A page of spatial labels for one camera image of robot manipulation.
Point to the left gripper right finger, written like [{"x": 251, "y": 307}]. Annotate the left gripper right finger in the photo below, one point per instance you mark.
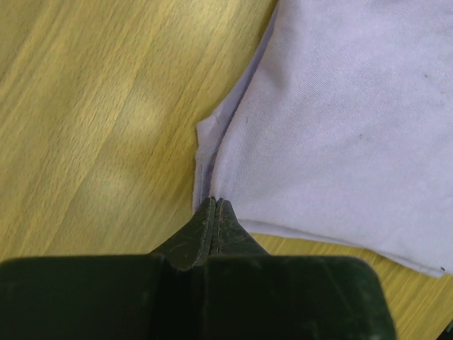
[{"x": 228, "y": 236}]

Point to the lavender t shirt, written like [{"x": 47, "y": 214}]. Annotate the lavender t shirt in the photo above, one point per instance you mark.
[{"x": 340, "y": 130}]

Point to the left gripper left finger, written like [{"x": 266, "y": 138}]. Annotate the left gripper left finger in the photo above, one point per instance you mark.
[{"x": 181, "y": 286}]

